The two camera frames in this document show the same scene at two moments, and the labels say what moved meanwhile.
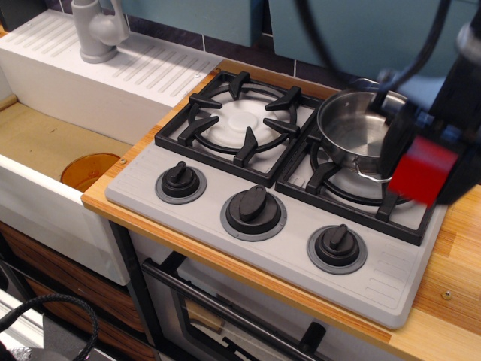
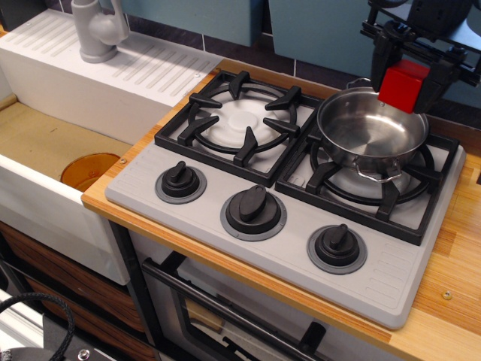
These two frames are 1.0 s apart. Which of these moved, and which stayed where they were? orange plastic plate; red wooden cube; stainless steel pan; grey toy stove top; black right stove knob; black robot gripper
Moved: black robot gripper; red wooden cube
Stayed: black right stove knob; orange plastic plate; stainless steel pan; grey toy stove top
